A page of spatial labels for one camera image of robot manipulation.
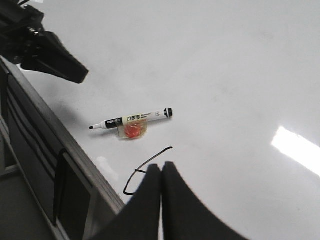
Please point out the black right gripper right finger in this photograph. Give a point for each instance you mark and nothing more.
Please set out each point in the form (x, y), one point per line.
(184, 216)

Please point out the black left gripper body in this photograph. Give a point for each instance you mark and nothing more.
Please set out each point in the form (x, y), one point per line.
(18, 23)

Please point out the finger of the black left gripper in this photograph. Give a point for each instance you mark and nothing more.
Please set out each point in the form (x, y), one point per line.
(45, 53)

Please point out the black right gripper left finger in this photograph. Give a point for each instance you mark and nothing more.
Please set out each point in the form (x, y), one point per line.
(139, 219)

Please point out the black and white whiteboard marker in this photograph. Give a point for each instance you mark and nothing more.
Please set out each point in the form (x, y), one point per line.
(135, 125)

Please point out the white whiteboard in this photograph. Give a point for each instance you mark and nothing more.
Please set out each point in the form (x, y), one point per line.
(243, 80)

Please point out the grey whiteboard frame rail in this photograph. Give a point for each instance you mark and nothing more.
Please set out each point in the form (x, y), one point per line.
(49, 188)

